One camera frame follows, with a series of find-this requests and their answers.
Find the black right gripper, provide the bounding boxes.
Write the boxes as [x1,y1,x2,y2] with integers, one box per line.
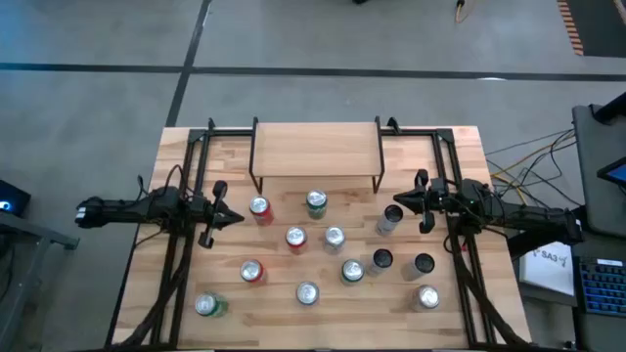
[393,169,450,235]

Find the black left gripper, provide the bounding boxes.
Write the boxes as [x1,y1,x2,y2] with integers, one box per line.
[194,181,245,248]

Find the slim Celsius Arctic Vibe can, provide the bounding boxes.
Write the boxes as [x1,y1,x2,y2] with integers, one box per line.
[400,252,436,283]
[374,203,405,238]
[367,247,395,279]

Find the red Fanta strawberry can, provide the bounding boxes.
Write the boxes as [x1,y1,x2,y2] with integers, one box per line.
[239,258,268,287]
[285,225,309,255]
[247,194,275,227]

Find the silver Diet Coke can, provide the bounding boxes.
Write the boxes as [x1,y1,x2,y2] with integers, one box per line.
[409,285,441,313]
[322,225,347,256]
[294,281,321,308]

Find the wooden shelf black metal legs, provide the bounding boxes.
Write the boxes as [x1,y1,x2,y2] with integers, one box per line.
[247,115,386,196]

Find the green Sprite can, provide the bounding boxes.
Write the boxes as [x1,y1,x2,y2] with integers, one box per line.
[339,258,366,287]
[194,290,230,319]
[304,189,329,221]

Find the black desk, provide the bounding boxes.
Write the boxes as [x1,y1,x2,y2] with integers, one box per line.
[507,204,626,352]

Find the white paper sign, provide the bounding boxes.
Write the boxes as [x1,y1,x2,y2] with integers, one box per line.
[517,240,577,297]

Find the grey metal side table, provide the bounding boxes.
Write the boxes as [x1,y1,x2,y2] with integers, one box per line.
[0,209,81,352]

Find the grey desk panel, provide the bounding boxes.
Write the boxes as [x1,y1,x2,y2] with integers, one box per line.
[571,104,626,240]

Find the tablet with blue screen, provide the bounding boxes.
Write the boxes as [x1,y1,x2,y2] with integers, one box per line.
[596,155,626,187]

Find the backlit black keyboard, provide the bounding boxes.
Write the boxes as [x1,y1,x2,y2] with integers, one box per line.
[575,256,626,318]

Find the black device with blue light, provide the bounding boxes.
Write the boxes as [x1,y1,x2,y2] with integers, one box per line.
[0,179,32,219]

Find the black mat orange striped edge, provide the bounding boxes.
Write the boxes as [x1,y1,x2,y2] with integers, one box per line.
[556,0,626,58]

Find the black aluminium frame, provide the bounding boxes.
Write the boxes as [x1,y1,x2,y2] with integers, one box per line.
[105,115,534,351]

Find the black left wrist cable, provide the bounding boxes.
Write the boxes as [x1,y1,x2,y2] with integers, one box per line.
[135,163,195,201]

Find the yellow floor cable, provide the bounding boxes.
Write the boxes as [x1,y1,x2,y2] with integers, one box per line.
[488,140,576,206]

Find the black floor cable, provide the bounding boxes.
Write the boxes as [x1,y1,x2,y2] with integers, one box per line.
[483,127,578,206]

